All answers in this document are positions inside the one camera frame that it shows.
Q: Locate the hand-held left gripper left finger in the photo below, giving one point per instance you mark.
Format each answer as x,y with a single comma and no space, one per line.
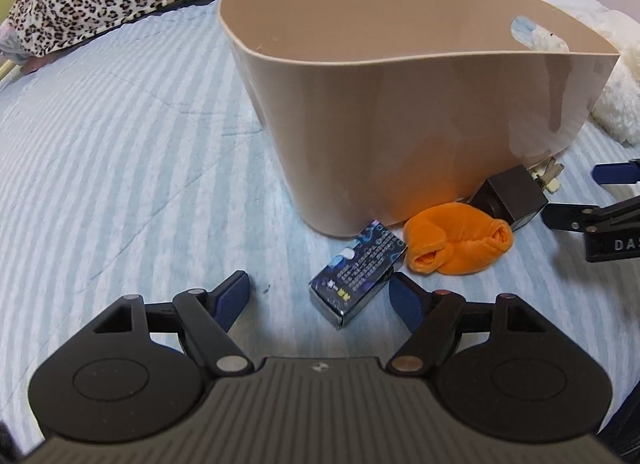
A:
234,296

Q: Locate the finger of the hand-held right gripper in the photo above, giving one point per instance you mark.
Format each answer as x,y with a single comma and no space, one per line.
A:
565,216
607,173

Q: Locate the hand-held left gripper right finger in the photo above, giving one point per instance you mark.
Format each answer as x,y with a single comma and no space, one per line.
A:
406,300

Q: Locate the dark blue printed box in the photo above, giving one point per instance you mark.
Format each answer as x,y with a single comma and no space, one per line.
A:
357,271

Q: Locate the black power adapter plug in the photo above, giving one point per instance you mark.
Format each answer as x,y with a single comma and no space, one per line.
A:
510,194

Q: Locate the orange cloth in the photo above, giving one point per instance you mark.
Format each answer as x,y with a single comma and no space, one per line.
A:
455,241

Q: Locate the beige plastic basket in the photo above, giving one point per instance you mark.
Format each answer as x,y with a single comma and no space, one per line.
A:
400,109

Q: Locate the white fluffy plush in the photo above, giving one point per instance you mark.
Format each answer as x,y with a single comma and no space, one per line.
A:
617,94

